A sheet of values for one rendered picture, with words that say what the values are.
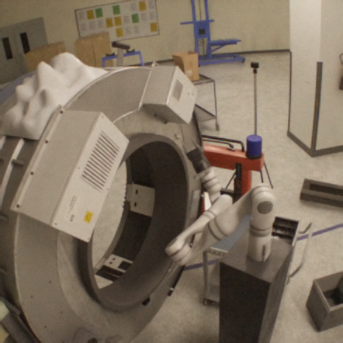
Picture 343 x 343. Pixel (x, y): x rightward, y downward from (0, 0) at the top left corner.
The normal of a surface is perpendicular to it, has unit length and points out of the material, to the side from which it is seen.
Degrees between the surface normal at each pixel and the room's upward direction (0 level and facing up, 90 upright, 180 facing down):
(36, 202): 35
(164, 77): 48
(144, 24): 90
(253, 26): 90
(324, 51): 90
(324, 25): 90
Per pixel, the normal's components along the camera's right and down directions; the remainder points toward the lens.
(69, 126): -0.36, -0.39
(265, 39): 0.19, 0.51
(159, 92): -0.42, -0.18
